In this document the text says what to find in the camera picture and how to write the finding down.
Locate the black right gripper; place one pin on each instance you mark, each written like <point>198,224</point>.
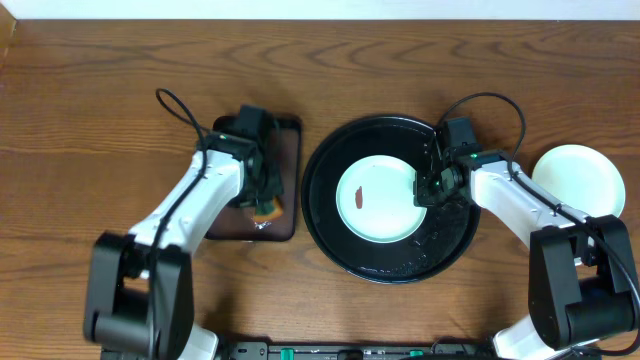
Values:
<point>422,195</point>

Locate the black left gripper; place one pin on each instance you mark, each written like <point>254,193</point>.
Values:
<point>267,187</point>

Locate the green and orange sponge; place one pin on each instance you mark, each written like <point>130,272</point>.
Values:
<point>267,210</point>

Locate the mint green plate front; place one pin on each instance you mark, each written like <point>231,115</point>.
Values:
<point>375,199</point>

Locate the mint green plate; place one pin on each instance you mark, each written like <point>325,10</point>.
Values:
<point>582,178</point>
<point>375,199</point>

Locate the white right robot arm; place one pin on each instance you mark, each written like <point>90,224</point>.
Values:
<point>583,284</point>

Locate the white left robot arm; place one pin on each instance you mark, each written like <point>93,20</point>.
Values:
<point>140,298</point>

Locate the round black tray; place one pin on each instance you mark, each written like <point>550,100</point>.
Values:
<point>441,239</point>

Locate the rectangular black water tray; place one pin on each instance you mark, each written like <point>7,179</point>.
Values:
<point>237,224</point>

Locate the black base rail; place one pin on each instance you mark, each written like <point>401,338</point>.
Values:
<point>350,351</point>

